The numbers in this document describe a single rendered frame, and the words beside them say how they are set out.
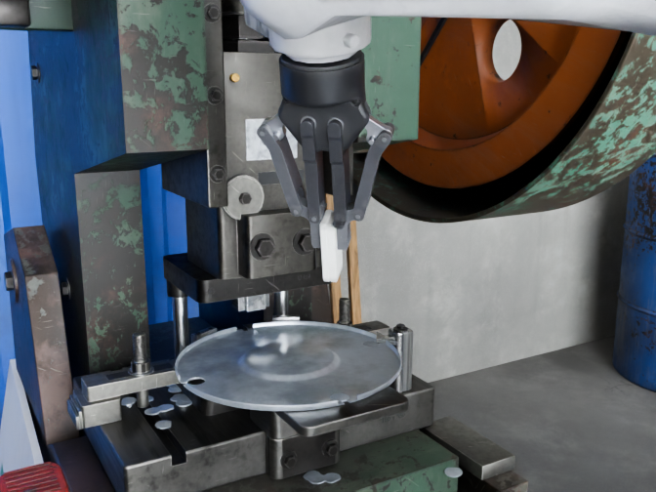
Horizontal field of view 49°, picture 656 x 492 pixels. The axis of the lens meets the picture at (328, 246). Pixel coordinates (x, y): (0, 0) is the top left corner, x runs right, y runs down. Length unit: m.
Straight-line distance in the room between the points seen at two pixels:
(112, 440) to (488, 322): 2.20
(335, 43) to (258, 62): 0.32
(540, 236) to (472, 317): 0.45
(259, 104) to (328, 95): 0.30
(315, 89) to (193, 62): 0.24
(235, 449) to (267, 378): 0.10
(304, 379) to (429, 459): 0.22
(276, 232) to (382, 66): 0.25
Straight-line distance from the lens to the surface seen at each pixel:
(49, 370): 1.22
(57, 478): 0.78
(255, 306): 1.02
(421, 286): 2.71
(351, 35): 0.60
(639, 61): 0.89
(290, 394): 0.85
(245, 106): 0.90
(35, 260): 1.24
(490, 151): 1.08
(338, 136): 0.65
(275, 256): 0.91
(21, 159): 2.06
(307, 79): 0.62
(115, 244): 1.14
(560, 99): 0.98
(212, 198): 0.86
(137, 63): 0.81
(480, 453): 1.04
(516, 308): 3.07
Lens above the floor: 1.13
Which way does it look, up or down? 13 degrees down
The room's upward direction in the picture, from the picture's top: straight up
